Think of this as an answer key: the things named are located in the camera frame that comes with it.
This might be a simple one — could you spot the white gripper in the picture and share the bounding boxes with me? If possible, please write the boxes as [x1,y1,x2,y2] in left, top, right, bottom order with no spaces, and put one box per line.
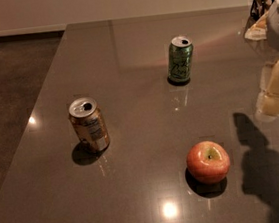
[244,0,279,118]

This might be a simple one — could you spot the green soda can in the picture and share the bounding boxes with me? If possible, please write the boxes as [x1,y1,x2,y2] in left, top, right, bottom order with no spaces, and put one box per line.
[168,35,194,85]

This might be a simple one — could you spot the orange soda can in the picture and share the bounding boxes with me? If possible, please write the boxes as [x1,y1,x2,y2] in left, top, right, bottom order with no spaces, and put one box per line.
[68,97,110,153]

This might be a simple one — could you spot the red apple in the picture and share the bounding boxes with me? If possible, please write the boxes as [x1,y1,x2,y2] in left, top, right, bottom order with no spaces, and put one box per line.
[186,141,230,185]

